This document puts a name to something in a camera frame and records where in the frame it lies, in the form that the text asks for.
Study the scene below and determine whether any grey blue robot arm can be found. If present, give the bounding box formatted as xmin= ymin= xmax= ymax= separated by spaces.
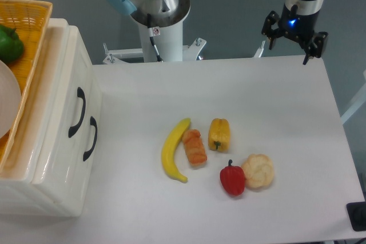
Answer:
xmin=106 ymin=0 xmax=328 ymax=65

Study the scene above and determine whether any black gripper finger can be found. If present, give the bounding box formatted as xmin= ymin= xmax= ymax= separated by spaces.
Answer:
xmin=303 ymin=31 xmax=328 ymax=65
xmin=261 ymin=11 xmax=283 ymax=50

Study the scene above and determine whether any white table frame bracket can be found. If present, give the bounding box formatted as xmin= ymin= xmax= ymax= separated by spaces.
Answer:
xmin=253 ymin=40 xmax=266 ymax=58

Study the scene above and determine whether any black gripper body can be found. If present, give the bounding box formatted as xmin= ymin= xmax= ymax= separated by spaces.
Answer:
xmin=279 ymin=5 xmax=319 ymax=43

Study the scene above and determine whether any orange braided bread roll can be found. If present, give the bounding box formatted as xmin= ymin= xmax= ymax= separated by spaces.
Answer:
xmin=182 ymin=129 xmax=208 ymax=168

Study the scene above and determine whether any black device at table edge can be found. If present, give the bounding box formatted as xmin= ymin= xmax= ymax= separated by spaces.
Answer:
xmin=346 ymin=201 xmax=366 ymax=231

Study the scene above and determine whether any yellow bell pepper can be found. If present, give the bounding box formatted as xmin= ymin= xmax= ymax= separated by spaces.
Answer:
xmin=208 ymin=118 xmax=231 ymax=153

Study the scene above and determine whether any yellow banana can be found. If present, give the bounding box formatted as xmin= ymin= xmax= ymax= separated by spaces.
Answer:
xmin=161 ymin=118 xmax=191 ymax=183

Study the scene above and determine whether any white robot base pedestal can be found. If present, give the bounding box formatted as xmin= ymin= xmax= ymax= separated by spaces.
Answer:
xmin=104 ymin=0 xmax=206 ymax=64

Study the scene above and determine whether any black cable on pedestal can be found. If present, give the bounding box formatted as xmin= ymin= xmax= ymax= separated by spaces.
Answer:
xmin=145 ymin=14 xmax=164 ymax=62

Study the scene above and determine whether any red bell pepper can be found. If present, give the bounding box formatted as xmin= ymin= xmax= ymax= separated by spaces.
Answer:
xmin=220 ymin=159 xmax=245 ymax=197

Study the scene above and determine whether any white drawer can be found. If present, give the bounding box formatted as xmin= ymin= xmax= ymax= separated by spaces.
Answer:
xmin=73 ymin=82 xmax=102 ymax=216
xmin=33 ymin=26 xmax=97 ymax=203

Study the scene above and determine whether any pale round bread bun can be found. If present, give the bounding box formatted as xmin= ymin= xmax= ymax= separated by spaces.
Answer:
xmin=241 ymin=154 xmax=275 ymax=189

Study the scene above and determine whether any yellow woven basket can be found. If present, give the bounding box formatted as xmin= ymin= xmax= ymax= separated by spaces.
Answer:
xmin=1 ymin=0 xmax=53 ymax=168

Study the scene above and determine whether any white round plate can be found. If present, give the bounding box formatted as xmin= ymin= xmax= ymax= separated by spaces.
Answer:
xmin=0 ymin=61 xmax=21 ymax=138

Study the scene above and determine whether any green bell pepper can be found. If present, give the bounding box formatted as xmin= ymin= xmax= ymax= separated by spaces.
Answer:
xmin=1 ymin=25 xmax=24 ymax=63

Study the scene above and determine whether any white drawer cabinet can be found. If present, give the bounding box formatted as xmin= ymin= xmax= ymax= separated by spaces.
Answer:
xmin=0 ymin=18 xmax=103 ymax=218

